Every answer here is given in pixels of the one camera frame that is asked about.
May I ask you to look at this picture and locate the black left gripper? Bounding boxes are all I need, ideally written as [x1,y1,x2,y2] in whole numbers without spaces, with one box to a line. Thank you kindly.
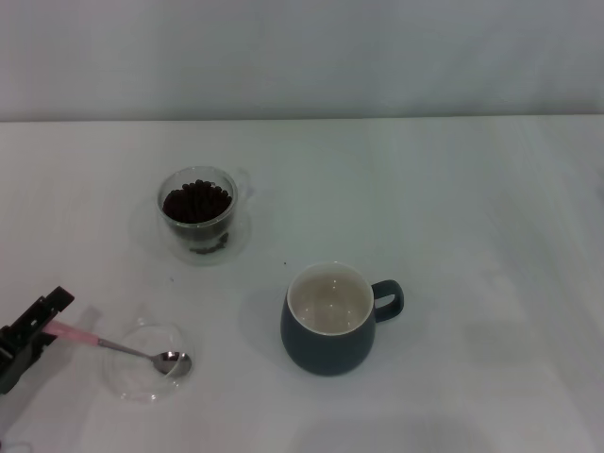
[0,284,76,395]

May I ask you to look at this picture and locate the pink handled metal spoon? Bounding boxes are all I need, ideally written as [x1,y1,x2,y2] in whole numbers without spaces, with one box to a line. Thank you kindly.
[49,320,193,378]

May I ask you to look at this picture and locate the coffee beans pile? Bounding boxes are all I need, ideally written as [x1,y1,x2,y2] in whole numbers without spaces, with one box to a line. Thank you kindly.
[162,178,234,225]

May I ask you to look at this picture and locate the dark teal ceramic mug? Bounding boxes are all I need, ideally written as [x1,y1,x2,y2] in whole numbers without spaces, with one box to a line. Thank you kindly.
[280,260,406,378]

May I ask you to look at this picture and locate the scattered coffee beans cluster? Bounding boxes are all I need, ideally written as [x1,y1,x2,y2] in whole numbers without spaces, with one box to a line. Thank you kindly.
[187,230,231,256]

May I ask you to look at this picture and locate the clear glass cup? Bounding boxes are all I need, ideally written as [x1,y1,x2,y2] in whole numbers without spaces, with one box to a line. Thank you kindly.
[157,165,253,242]

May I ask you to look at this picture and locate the small clear glass dish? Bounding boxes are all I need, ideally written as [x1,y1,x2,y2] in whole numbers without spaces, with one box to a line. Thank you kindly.
[104,318,196,405]

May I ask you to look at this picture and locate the clear glass saucer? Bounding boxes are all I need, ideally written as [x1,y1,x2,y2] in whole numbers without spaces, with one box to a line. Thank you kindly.
[131,187,254,267]

